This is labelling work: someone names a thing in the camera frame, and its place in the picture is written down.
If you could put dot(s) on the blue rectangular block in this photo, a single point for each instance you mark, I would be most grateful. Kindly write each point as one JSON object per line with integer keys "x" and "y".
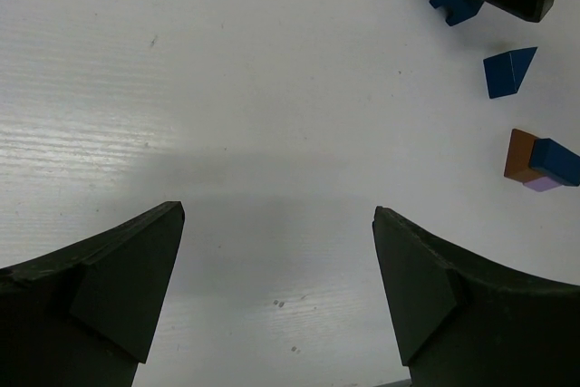
{"x": 555, "y": 161}

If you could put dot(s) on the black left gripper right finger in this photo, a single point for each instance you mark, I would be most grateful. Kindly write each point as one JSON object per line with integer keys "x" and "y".
{"x": 462, "y": 320}

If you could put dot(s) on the blue triangular block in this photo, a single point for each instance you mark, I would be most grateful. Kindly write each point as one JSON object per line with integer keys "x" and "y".
{"x": 506, "y": 71}

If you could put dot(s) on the brown wood block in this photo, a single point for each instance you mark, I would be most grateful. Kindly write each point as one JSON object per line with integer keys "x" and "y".
{"x": 520, "y": 147}

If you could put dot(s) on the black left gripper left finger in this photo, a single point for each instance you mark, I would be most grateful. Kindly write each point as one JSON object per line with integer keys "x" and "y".
{"x": 86, "y": 314}

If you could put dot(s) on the purple wood cube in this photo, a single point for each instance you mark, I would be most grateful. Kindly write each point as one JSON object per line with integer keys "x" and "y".
{"x": 542, "y": 184}

